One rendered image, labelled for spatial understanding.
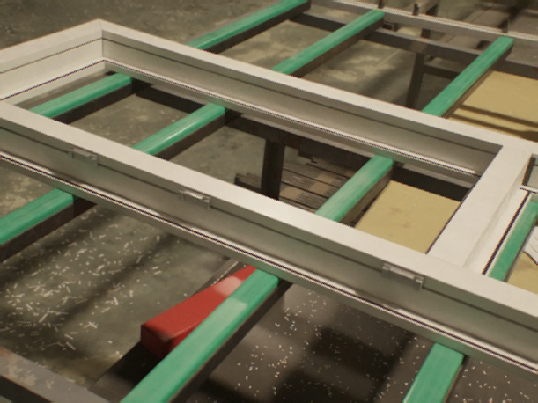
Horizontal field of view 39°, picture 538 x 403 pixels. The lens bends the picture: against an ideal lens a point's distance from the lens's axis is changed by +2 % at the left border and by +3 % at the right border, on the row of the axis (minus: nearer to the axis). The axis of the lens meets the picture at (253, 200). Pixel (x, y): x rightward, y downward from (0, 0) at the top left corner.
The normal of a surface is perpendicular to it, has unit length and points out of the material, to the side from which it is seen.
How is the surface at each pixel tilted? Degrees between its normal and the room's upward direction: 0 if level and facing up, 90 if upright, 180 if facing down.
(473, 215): 0
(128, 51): 90
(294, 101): 90
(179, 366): 0
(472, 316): 90
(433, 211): 0
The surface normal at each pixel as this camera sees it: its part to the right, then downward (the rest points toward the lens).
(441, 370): 0.09, -0.86
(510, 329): -0.49, 0.40
